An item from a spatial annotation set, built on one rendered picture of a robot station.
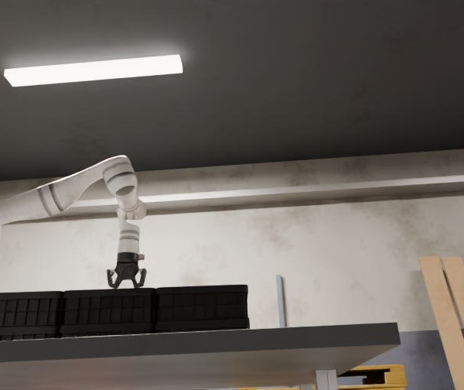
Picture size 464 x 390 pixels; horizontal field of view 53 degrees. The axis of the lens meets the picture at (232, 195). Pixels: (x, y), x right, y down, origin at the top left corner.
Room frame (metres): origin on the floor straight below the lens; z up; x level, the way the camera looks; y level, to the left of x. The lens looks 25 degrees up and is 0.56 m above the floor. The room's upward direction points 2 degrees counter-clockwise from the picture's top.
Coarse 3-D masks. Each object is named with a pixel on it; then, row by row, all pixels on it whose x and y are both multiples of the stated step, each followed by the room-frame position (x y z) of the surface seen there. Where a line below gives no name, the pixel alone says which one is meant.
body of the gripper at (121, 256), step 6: (126, 252) 1.54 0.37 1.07; (132, 252) 1.54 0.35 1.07; (120, 258) 1.54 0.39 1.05; (126, 258) 1.54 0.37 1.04; (132, 258) 1.54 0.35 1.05; (120, 264) 1.56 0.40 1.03; (126, 264) 1.56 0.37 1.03; (132, 264) 1.56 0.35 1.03; (114, 270) 1.56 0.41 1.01; (126, 270) 1.56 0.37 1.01; (132, 270) 1.56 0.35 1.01; (126, 276) 1.56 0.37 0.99
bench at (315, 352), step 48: (144, 336) 0.92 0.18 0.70; (192, 336) 0.91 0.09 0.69; (240, 336) 0.90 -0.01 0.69; (288, 336) 0.90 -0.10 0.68; (336, 336) 0.89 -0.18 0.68; (384, 336) 0.89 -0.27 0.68; (0, 384) 1.56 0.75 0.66; (48, 384) 1.65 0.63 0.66; (96, 384) 1.75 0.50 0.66; (144, 384) 1.86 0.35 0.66; (192, 384) 1.99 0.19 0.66; (240, 384) 2.14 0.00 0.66; (288, 384) 2.31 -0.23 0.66; (336, 384) 1.46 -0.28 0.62
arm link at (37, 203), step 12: (36, 192) 1.21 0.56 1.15; (48, 192) 1.21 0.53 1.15; (0, 204) 1.20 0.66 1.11; (12, 204) 1.20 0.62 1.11; (24, 204) 1.20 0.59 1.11; (36, 204) 1.21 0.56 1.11; (48, 204) 1.22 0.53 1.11; (0, 216) 1.20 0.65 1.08; (12, 216) 1.21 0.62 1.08; (24, 216) 1.22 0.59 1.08; (36, 216) 1.24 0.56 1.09; (48, 216) 1.26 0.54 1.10
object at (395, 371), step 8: (352, 368) 3.16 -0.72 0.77; (360, 368) 3.15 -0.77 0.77; (368, 368) 3.15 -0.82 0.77; (376, 368) 3.15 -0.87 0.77; (384, 368) 3.15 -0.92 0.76; (392, 368) 3.15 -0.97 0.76; (400, 368) 3.14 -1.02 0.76; (344, 376) 3.82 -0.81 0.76; (352, 376) 3.86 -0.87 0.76; (368, 376) 3.79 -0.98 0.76; (376, 376) 3.46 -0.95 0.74; (384, 376) 3.17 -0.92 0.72; (392, 376) 3.15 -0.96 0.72; (400, 376) 3.15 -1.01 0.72; (368, 384) 3.77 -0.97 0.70; (376, 384) 3.46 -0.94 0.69; (384, 384) 3.15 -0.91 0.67; (392, 384) 3.15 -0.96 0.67; (400, 384) 3.15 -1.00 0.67
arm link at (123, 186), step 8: (120, 176) 1.22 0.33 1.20; (128, 176) 1.23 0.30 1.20; (112, 184) 1.23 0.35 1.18; (120, 184) 1.22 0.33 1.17; (128, 184) 1.24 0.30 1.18; (136, 184) 1.27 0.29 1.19; (112, 192) 1.25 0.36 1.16; (120, 192) 1.26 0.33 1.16; (128, 192) 1.28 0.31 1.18; (120, 200) 1.35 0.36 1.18; (128, 200) 1.37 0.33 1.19; (136, 200) 1.44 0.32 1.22; (128, 208) 1.45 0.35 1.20
